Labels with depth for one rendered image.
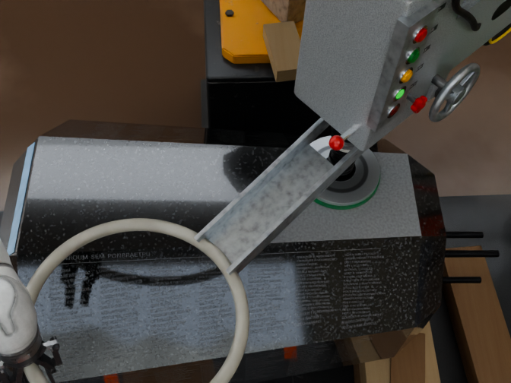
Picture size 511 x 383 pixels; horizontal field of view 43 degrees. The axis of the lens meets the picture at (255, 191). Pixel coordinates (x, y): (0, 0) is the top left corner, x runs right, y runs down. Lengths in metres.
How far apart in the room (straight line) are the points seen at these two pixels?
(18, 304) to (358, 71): 0.73
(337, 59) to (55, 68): 2.08
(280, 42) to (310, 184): 0.65
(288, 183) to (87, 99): 1.65
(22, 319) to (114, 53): 2.18
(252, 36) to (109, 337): 1.04
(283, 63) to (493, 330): 1.21
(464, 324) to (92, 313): 1.35
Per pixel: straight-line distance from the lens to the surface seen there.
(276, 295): 1.67
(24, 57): 3.29
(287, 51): 2.05
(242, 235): 1.53
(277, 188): 1.55
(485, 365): 2.45
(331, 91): 1.37
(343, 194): 1.68
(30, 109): 3.07
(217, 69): 2.11
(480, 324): 2.50
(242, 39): 2.14
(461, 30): 1.43
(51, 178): 1.77
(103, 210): 1.69
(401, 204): 1.73
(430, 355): 2.27
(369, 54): 1.23
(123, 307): 1.68
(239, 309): 1.44
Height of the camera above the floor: 2.31
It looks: 58 degrees down
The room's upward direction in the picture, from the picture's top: 4 degrees clockwise
